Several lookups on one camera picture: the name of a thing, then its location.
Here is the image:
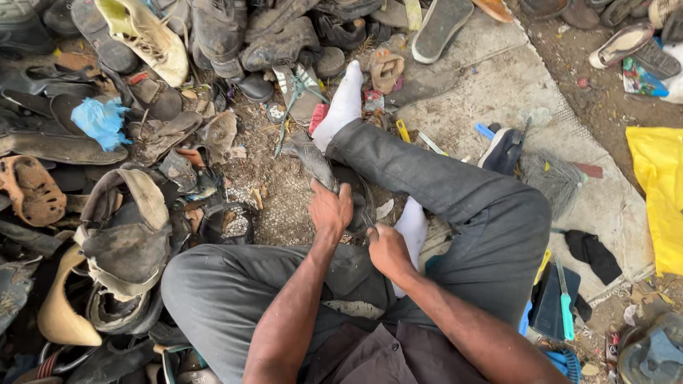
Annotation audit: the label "person's right hand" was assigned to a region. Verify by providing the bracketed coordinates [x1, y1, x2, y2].
[366, 224, 416, 278]

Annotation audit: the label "person's left hand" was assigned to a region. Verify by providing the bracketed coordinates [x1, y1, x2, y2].
[308, 178, 354, 242]

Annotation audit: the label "grey worn shoe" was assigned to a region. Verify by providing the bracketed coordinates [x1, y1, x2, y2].
[281, 133, 377, 239]

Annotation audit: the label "white sock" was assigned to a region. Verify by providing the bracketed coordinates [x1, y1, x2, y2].
[312, 60, 364, 153]
[392, 196, 429, 298]

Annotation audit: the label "person's grey trousers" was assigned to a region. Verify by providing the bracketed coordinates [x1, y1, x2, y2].
[161, 118, 553, 384]

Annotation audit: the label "flat metal file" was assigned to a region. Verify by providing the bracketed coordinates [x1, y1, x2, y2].
[417, 130, 449, 157]

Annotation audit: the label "person's dark brown shirt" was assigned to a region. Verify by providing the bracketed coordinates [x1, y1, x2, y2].
[304, 320, 487, 384]

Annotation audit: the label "dark blue white-soled sneaker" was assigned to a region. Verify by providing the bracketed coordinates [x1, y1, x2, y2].
[477, 127, 525, 177]

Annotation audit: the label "tan sandal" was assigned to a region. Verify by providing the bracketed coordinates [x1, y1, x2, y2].
[368, 48, 406, 96]

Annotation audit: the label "grey bristle brush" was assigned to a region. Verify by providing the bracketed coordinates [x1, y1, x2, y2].
[520, 149, 589, 220]

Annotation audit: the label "dark blue flat case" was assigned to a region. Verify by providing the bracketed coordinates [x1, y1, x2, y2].
[530, 264, 582, 342]

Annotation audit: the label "grey woven floor mat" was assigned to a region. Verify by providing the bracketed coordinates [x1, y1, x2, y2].
[384, 8, 658, 306]

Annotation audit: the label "grey slipper sole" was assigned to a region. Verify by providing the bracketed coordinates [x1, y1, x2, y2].
[411, 0, 475, 65]

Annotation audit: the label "black cloth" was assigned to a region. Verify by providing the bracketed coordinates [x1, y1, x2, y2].
[564, 229, 623, 287]

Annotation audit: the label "blue fabric item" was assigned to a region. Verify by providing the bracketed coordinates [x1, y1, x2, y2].
[543, 348, 582, 384]

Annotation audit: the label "heap of old worn shoes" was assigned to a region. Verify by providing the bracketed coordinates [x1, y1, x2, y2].
[0, 0, 409, 384]

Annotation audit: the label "yellow plastic bag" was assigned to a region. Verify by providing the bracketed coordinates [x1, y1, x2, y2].
[625, 126, 683, 277]

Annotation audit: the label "blue plastic bag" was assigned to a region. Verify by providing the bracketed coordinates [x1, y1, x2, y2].
[71, 97, 132, 152]

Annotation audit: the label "dirty white sneaker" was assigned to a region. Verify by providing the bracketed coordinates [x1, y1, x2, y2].
[95, 0, 190, 89]

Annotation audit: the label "grey bucket with cloth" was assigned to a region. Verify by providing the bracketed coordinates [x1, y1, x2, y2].
[618, 312, 683, 384]

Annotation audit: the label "colourful printed packet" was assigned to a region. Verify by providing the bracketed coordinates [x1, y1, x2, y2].
[622, 56, 670, 99]

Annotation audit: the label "white slip-on shoe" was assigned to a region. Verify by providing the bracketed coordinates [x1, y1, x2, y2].
[588, 22, 655, 70]

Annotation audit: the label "pile of dark shoes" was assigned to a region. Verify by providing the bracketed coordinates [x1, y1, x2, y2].
[519, 0, 683, 81]

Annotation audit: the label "beige high heel shoe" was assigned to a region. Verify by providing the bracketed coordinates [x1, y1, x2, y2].
[37, 244, 103, 347]

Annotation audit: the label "brown perforated sandal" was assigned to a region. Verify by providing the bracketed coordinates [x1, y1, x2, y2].
[0, 155, 67, 228]

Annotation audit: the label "yellow tool handle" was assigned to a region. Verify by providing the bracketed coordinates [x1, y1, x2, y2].
[533, 249, 552, 287]

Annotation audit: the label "teal handled knife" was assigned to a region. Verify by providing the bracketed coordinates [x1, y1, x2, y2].
[555, 256, 576, 342]

